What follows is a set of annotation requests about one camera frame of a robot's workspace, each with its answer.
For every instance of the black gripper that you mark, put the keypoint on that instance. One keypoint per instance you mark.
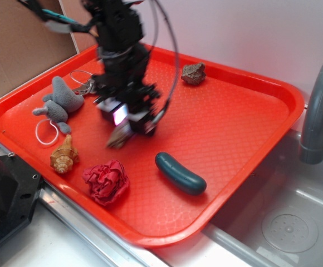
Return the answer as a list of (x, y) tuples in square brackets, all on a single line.
[(126, 101)]

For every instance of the brown wood chip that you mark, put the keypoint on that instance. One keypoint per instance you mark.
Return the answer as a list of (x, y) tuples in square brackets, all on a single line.
[(119, 136)]

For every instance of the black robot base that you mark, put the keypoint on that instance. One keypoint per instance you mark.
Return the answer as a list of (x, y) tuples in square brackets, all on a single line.
[(20, 186)]

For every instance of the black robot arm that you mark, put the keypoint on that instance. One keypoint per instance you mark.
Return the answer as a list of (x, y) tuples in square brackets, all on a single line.
[(123, 56)]

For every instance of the grey plush toy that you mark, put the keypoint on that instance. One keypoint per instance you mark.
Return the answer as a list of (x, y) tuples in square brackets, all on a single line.
[(59, 104)]

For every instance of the brown rock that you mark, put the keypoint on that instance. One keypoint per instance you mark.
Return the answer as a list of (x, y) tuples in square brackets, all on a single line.
[(193, 74)]

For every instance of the tan spiral seashell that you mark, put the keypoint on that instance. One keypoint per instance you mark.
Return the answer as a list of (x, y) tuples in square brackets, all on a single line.
[(64, 157)]

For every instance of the crumpled red cloth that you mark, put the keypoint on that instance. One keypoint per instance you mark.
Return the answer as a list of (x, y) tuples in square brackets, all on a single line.
[(107, 182)]

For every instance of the red plastic tray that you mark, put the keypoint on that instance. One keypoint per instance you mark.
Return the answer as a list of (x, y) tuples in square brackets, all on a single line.
[(220, 130)]

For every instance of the dark green toy cucumber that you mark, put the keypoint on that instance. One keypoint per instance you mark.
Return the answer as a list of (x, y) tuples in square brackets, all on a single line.
[(181, 177)]

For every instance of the brown cardboard panel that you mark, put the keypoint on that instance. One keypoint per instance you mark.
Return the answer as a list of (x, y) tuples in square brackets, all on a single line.
[(27, 47)]

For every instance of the grey plastic sink basin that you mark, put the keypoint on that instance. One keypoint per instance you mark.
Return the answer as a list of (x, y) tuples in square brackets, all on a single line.
[(275, 218)]

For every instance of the silver keys on ring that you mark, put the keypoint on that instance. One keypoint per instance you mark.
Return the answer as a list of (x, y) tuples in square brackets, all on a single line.
[(85, 87)]

